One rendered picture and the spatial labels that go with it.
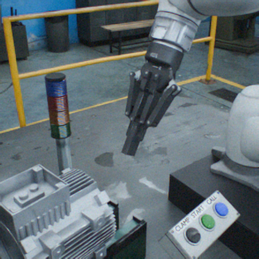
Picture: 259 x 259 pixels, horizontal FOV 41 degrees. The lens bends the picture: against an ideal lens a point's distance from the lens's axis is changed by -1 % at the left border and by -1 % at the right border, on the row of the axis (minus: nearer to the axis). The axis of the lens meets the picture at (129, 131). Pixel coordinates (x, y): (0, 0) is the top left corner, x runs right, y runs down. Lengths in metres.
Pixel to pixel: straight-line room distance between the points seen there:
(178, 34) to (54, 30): 5.08
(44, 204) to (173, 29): 0.41
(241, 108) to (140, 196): 0.44
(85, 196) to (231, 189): 0.49
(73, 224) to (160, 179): 0.61
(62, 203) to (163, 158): 0.76
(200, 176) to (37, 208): 0.60
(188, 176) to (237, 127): 0.22
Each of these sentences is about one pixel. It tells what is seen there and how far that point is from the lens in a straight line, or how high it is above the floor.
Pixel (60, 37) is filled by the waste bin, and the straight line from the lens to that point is 5.77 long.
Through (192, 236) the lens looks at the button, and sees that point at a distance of 0.68.
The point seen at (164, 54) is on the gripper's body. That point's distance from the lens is 0.70.
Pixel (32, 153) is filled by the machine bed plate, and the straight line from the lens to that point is 1.46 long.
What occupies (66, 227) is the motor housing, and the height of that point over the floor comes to 1.06.
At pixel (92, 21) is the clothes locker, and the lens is 5.93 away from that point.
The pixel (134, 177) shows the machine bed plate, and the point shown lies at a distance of 1.27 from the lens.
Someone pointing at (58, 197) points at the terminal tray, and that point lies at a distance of 0.67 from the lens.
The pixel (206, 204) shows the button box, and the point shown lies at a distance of 0.74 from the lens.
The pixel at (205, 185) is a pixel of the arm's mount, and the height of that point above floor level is 0.91.
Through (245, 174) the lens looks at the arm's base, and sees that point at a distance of 1.10.
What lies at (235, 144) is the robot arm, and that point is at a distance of 1.06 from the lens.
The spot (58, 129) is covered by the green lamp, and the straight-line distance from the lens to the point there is 1.05.
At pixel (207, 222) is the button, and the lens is 0.71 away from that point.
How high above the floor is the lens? 1.55
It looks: 28 degrees down
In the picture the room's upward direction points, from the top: straight up
